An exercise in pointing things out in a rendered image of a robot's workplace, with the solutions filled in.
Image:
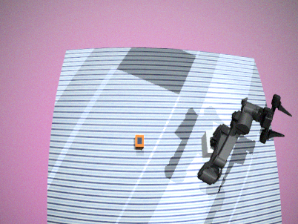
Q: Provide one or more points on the orange block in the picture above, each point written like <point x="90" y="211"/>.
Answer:
<point x="139" y="141"/>

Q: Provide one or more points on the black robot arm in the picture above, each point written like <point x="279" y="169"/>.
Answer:
<point x="224" y="139"/>

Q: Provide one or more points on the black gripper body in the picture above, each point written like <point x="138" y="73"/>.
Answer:
<point x="275" y="104"/>

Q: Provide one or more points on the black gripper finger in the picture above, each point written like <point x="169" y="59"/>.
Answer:
<point x="274" y="133"/>
<point x="281" y="108"/>

